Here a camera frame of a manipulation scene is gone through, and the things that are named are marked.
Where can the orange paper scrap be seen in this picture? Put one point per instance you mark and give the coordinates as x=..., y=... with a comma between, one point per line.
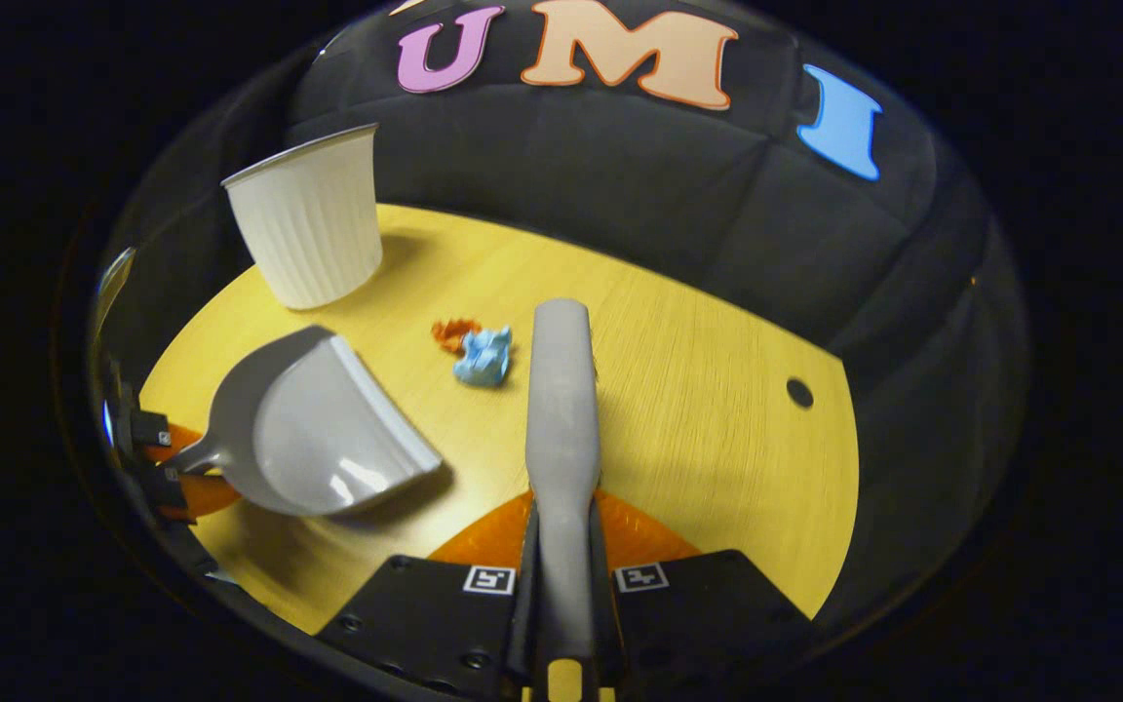
x=452, y=333

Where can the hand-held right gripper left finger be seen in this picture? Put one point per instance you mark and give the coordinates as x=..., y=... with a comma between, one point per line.
x=425, y=624

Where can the blue paper scrap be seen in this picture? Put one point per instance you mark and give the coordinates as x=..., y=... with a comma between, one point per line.
x=484, y=359

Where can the grey dustpan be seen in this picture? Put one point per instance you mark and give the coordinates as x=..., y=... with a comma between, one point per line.
x=328, y=439

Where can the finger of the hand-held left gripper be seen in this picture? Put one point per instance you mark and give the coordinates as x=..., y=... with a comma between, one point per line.
x=201, y=495
x=154, y=429

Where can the small grey broom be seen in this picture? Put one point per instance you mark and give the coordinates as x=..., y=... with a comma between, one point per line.
x=561, y=419

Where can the white ribbed garbage bin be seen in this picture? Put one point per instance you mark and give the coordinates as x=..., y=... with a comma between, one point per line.
x=313, y=224

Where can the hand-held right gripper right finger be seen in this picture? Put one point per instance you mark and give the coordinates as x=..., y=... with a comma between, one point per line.
x=708, y=624

